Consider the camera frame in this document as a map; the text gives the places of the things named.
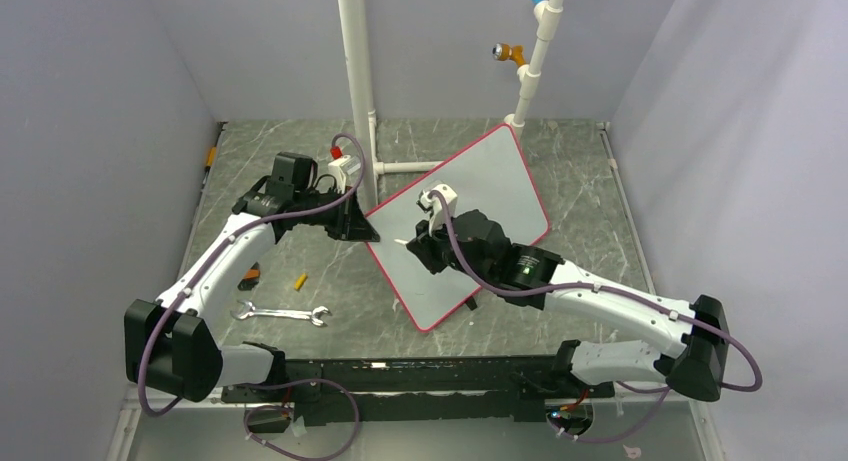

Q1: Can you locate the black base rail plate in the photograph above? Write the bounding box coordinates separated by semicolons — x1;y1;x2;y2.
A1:
221;355;615;427

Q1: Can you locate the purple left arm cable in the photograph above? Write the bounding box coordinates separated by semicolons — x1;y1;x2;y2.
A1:
135;131;367;461

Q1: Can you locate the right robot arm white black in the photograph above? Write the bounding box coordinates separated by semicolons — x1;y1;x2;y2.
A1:
403;210;729;402

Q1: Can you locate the aluminium extrusion rail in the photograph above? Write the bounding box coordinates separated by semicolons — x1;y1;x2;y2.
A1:
122;355;701;412

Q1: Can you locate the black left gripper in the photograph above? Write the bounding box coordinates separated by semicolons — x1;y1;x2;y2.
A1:
294;184;378;241

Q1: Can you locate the orange black whiteboard eraser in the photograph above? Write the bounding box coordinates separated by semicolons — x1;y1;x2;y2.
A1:
237;263;261;291

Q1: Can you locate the orange camera on pipe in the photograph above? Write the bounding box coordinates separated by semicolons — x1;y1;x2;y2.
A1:
491;43;527;68

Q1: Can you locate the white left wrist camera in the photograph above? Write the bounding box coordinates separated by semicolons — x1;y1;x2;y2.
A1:
328;146;362;194

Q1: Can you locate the white PVC pipe frame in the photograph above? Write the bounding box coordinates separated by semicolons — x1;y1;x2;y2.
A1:
335;0;565;207

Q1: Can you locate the yellow marker cap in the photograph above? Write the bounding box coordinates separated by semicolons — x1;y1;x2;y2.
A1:
294;273;308;291

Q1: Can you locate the orange tab on table edge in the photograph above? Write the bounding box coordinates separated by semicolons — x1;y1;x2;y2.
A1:
204;146;217;173

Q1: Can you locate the pink framed whiteboard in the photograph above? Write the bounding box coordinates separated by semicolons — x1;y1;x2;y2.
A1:
366;124;550;333

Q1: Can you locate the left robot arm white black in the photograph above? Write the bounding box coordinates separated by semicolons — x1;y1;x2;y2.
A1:
123;147;379;402

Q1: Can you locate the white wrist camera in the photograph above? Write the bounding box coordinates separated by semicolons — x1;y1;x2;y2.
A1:
328;146;362;194
418;181;458;235

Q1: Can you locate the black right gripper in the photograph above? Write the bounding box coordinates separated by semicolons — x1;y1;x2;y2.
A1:
408;209;495;286

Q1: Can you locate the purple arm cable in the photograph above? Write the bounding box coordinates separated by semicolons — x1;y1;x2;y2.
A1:
135;131;367;461
427;189;764;445

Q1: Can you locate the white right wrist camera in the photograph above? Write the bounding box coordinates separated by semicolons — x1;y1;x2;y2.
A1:
418;181;458;235

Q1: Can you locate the silver open-end wrench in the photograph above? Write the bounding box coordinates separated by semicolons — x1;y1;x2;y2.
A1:
230;300;332;328

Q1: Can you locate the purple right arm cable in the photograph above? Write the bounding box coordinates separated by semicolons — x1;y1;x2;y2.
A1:
427;189;764;445

